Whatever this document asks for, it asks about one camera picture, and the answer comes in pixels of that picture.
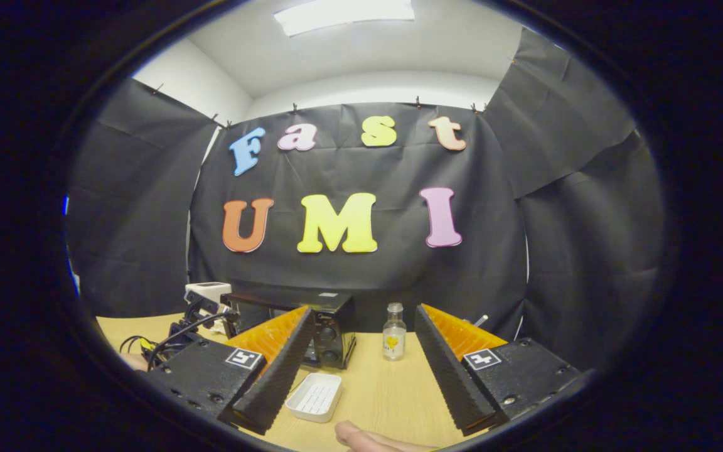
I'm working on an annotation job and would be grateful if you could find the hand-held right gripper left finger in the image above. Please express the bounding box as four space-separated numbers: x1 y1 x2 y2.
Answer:
146 305 316 436

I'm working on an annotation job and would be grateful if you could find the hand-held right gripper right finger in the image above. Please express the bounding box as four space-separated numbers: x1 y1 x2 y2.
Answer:
414 304 582 437

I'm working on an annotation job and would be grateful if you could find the white rectangular tray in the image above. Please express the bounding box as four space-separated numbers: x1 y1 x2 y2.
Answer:
285 372 344 424

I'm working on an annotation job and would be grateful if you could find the black electric oven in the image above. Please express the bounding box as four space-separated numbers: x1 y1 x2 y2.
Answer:
220 291 357 370

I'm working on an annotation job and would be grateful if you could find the black cable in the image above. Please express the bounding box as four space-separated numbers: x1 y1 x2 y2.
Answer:
120 311 238 372

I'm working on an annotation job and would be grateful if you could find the white toaster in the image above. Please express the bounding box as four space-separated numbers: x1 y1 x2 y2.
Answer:
184 282 232 316

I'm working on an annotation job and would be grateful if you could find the clear bottle with yellow label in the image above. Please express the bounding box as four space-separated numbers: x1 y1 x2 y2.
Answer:
382 302 407 362

